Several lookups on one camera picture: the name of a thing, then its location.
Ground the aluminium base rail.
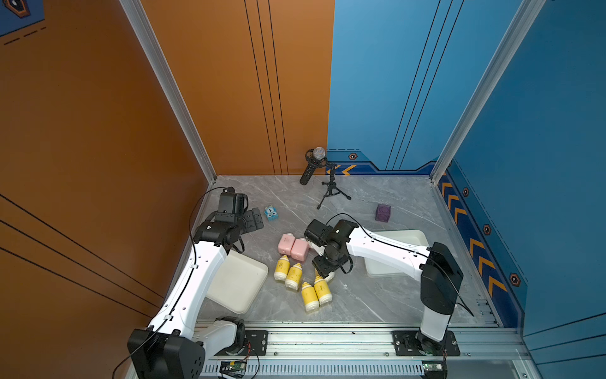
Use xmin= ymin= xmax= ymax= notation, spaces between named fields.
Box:
xmin=122 ymin=321 xmax=541 ymax=379

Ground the purple cube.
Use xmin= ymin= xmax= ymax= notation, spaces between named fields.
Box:
xmin=375 ymin=204 xmax=391 ymax=223

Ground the black mounting plate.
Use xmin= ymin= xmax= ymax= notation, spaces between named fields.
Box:
xmin=216 ymin=329 xmax=268 ymax=357
xmin=391 ymin=330 xmax=461 ymax=357

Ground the white left storage tray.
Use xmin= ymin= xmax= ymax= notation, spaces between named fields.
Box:
xmin=206 ymin=253 xmax=268 ymax=314

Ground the white storage tray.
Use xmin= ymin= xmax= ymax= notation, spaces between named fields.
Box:
xmin=206 ymin=253 xmax=268 ymax=314
xmin=364 ymin=230 xmax=429 ymax=278

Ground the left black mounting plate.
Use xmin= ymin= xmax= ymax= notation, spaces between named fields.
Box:
xmin=216 ymin=329 xmax=268 ymax=357

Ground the green circuit board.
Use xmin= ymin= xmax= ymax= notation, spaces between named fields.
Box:
xmin=219 ymin=360 xmax=247 ymax=375

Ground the blue owl toy block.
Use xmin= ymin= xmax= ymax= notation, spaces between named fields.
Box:
xmin=264 ymin=205 xmax=279 ymax=221

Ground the pink pencil sharpener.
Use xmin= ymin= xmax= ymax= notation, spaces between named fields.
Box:
xmin=290 ymin=238 xmax=309 ymax=262
xmin=278 ymin=233 xmax=296 ymax=256

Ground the white right storage tray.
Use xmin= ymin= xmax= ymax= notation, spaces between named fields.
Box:
xmin=364 ymin=230 xmax=429 ymax=278

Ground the black microphone tripod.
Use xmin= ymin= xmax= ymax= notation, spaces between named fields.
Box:
xmin=317 ymin=162 xmax=352 ymax=210

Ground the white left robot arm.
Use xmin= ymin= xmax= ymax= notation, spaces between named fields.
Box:
xmin=127 ymin=208 xmax=264 ymax=378

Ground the right small circuit board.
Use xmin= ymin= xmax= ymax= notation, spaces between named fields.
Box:
xmin=421 ymin=362 xmax=448 ymax=379

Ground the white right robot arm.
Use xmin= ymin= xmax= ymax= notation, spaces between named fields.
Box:
xmin=304 ymin=220 xmax=463 ymax=356

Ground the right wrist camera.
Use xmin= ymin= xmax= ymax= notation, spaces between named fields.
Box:
xmin=304 ymin=219 xmax=332 ymax=247

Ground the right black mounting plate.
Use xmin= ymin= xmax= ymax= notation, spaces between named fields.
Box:
xmin=391 ymin=330 xmax=461 ymax=357

